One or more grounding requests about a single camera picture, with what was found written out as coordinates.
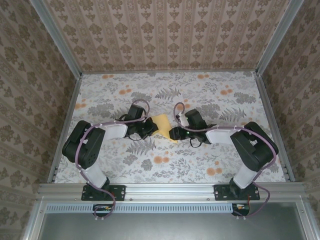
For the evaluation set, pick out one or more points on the grey metal panel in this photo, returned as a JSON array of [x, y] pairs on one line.
[[170, 227]]

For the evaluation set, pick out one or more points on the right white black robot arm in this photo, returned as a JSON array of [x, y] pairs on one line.
[[245, 175]]

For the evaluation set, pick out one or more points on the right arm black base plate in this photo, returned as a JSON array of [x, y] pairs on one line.
[[220, 192]]

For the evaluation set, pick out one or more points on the long aluminium base rail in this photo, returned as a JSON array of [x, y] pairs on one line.
[[170, 190]]

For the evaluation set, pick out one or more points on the floral table cover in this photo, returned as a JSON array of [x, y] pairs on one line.
[[175, 170]]

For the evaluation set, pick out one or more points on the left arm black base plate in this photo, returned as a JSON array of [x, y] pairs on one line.
[[120, 192]]

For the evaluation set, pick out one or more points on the aluminium table side rail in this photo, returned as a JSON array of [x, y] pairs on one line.
[[72, 100], [268, 100]]

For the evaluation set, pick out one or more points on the small black controller board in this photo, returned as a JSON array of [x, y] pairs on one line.
[[101, 209], [243, 207]]

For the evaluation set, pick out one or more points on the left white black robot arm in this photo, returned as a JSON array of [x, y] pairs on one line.
[[96, 175]]

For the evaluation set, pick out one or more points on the yellow paper sheet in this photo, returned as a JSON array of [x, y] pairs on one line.
[[163, 125]]

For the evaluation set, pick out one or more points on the slanted aluminium frame post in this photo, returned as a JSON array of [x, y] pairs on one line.
[[277, 40], [59, 40]]

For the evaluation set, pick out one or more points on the thin aluminium table end rail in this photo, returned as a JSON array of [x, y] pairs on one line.
[[170, 72]]

